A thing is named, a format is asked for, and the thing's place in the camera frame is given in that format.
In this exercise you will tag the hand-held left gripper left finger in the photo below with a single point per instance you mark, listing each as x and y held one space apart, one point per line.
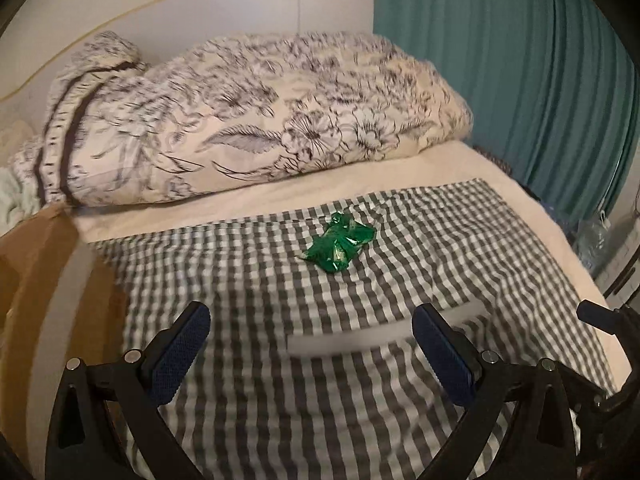
182 345

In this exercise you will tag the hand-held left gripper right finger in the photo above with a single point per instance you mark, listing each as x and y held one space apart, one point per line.
445 355

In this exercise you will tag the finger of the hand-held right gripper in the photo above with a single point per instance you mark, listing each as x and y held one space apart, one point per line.
600 315

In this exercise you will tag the white tape strip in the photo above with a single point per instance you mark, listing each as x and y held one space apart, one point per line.
350 342

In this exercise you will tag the cardboard box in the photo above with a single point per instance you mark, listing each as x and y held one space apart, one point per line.
50 285

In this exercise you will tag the green foil wrapper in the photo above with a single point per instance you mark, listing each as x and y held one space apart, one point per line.
340 247

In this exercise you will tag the pack of water bottles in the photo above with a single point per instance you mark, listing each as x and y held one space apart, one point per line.
592 245

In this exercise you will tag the grey checked cloth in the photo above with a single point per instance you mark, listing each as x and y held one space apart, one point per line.
300 400

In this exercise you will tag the light green cloth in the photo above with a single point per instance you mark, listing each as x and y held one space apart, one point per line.
12 195

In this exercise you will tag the floral print duvet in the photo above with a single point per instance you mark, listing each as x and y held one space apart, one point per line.
250 120

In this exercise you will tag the teal curtain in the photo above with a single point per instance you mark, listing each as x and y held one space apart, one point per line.
500 85

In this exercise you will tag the white headboard with gold trim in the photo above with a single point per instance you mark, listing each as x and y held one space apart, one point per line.
225 10

